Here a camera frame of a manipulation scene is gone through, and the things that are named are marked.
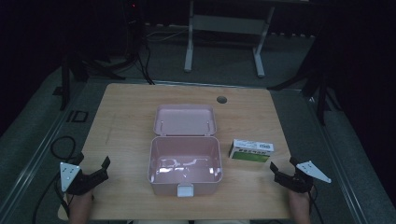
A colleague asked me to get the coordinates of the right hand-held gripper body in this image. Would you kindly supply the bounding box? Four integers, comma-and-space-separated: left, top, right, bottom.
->
273, 160, 332, 194

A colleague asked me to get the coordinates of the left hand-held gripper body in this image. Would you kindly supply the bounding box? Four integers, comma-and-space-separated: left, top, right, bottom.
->
59, 161, 110, 197

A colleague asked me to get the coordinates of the green and white carton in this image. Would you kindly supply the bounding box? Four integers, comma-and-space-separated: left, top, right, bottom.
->
228, 138, 276, 163

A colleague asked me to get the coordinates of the pink plastic storage box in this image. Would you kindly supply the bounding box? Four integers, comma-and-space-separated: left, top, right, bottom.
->
147, 104, 224, 198

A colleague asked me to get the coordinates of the person's right hand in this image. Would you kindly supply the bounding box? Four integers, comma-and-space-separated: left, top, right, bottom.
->
287, 188, 313, 211

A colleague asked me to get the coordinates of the person's left hand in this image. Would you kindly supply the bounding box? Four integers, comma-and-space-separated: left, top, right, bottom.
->
68, 189, 95, 215

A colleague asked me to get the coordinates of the black tripod stand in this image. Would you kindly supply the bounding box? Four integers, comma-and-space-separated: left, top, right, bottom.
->
58, 50, 126, 112
266, 18, 339, 126

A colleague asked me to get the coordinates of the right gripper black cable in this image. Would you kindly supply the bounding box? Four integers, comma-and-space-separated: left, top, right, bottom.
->
307, 184, 325, 224

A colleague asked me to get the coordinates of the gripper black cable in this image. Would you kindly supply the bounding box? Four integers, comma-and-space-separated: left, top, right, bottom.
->
32, 135, 78, 224
307, 184, 325, 224

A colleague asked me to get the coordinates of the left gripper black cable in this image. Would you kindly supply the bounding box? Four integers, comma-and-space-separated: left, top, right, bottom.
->
32, 135, 78, 224

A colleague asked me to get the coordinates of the black rectangular floor frame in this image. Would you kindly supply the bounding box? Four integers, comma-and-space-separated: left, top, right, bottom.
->
65, 109, 90, 124

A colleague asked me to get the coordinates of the black floor cable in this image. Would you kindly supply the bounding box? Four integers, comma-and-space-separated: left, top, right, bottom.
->
135, 29, 156, 86

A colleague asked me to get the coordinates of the white floor cable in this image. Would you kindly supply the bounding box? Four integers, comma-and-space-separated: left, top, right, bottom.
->
145, 28, 189, 43

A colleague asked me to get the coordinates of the white metal desk frame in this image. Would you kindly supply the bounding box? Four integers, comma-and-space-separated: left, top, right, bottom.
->
183, 0, 276, 79

